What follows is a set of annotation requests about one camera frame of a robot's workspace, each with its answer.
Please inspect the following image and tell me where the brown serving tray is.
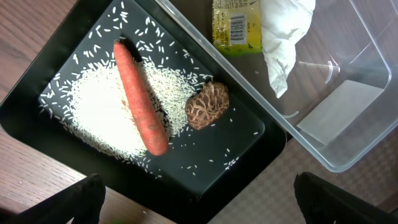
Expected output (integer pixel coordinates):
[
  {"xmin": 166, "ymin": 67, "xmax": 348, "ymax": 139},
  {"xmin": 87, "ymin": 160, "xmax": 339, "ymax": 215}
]
[{"xmin": 208, "ymin": 127, "xmax": 398, "ymax": 224}]

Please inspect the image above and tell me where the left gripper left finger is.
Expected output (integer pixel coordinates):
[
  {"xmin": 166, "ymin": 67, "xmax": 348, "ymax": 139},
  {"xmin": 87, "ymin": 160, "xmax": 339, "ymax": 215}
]
[{"xmin": 6, "ymin": 174, "xmax": 106, "ymax": 224}]

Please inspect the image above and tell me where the black tray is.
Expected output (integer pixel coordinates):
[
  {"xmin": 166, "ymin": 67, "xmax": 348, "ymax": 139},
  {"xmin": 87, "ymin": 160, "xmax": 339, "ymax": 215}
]
[{"xmin": 1, "ymin": 1, "xmax": 286, "ymax": 223}]

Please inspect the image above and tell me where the yellow green snack wrapper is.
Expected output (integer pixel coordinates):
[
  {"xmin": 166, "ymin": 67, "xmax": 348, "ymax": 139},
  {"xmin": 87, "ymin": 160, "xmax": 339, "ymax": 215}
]
[{"xmin": 212, "ymin": 0, "xmax": 262, "ymax": 57}]

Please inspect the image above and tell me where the brown textured food piece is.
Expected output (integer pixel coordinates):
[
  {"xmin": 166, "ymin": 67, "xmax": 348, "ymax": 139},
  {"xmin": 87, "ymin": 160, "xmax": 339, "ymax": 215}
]
[{"xmin": 185, "ymin": 82, "xmax": 230, "ymax": 130}]

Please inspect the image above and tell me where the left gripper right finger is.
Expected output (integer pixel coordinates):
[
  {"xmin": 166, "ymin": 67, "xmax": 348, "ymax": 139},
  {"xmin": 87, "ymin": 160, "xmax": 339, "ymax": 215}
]
[{"xmin": 294, "ymin": 172, "xmax": 397, "ymax": 224}]

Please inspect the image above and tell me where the orange carrot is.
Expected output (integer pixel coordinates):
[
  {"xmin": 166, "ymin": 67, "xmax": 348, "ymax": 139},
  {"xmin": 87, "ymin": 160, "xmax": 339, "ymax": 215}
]
[{"xmin": 113, "ymin": 40, "xmax": 169, "ymax": 156}]

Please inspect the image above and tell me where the clear plastic bin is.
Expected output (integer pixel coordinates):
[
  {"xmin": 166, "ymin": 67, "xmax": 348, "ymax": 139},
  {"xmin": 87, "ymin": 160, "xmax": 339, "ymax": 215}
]
[{"xmin": 158, "ymin": 0, "xmax": 397, "ymax": 172}]

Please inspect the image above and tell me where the white rice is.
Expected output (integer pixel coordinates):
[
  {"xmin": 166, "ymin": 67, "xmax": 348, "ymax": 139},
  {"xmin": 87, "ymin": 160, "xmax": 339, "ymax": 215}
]
[{"xmin": 37, "ymin": 1, "xmax": 261, "ymax": 180}]

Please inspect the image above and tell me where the white napkin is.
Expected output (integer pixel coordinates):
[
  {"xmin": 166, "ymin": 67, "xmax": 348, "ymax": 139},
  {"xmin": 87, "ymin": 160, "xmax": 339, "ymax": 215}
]
[{"xmin": 259, "ymin": 0, "xmax": 316, "ymax": 98}]

